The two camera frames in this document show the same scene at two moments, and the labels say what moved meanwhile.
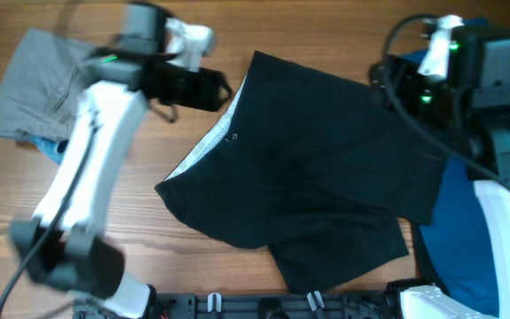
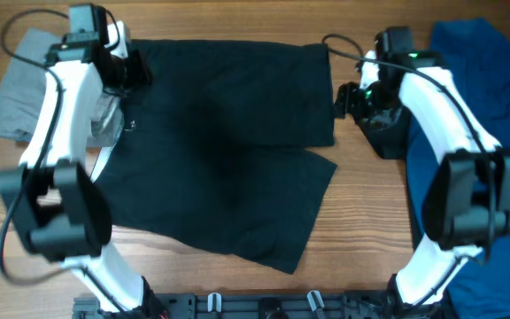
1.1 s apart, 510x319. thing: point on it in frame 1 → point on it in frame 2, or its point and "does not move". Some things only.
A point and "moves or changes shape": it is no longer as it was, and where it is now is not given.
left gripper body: (173, 86) → (131, 73)
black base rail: (374, 304) does not move
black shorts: (317, 166) moves or changes shape
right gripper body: (428, 99) → (370, 101)
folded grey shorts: (39, 86) does not move
